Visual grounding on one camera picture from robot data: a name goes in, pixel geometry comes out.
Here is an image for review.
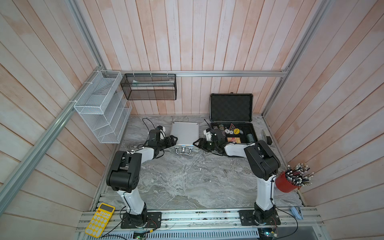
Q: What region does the red playing card deck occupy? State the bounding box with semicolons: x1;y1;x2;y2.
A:
227;137;241;144

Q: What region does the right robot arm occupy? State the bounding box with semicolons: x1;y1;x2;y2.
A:
193;129;281;226

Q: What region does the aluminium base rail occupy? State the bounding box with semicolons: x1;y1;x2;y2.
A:
74;206;325;240

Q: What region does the white wire mesh shelf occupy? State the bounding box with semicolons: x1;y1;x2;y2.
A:
75;71;132;144

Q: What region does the red pen cup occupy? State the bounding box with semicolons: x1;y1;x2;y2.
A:
275;164;315;193

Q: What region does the blue object on rail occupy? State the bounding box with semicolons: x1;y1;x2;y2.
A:
290;206;304;220

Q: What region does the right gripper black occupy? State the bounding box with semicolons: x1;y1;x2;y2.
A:
192;138;218;152

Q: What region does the yellow calculator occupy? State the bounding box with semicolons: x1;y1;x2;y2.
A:
85;203;116;238

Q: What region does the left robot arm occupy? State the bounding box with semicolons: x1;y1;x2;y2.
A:
106;127;178;229

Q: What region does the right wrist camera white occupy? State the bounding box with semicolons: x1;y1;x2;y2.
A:
203;129;212;142

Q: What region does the black poker set case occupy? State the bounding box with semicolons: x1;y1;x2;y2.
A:
210;94;258;144

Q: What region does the silver poker set case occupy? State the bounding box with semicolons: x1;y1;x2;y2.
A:
171;122;199;155

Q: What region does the grey black stapler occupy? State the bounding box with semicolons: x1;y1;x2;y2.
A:
261;130;273;146

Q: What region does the black mesh basket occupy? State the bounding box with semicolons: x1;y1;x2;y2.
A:
121;73;177;101

